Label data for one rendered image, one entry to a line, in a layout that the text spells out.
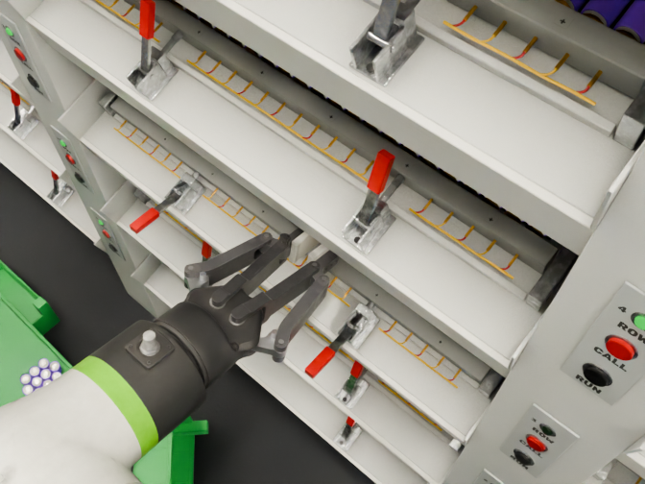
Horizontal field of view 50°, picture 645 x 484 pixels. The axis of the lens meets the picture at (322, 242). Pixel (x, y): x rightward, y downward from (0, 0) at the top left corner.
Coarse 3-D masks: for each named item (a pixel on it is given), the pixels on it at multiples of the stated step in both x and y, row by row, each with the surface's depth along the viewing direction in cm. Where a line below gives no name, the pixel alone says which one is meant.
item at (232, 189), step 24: (144, 120) 87; (168, 144) 85; (168, 168) 85; (192, 168) 84; (216, 168) 82; (240, 192) 81; (264, 216) 79; (360, 288) 74; (384, 312) 74; (408, 312) 72; (408, 336) 73; (432, 336) 71; (456, 360) 70; (480, 360) 69
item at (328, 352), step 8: (352, 328) 72; (344, 336) 73; (336, 344) 72; (320, 352) 71; (328, 352) 71; (320, 360) 71; (328, 360) 71; (312, 368) 70; (320, 368) 70; (312, 376) 70
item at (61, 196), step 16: (0, 128) 140; (0, 144) 139; (16, 144) 138; (0, 160) 138; (16, 160) 137; (32, 160) 136; (32, 176) 135; (48, 176) 135; (48, 192) 133; (64, 192) 131; (64, 208) 131; (80, 208) 131; (80, 224) 130; (96, 240) 128
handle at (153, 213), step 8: (176, 192) 82; (168, 200) 82; (176, 200) 82; (152, 208) 81; (160, 208) 81; (144, 216) 80; (152, 216) 80; (136, 224) 80; (144, 224) 80; (136, 232) 80
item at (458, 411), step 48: (96, 96) 88; (96, 144) 90; (144, 144) 88; (144, 192) 88; (240, 240) 81; (336, 288) 77; (336, 336) 76; (384, 336) 74; (432, 384) 72; (480, 384) 71
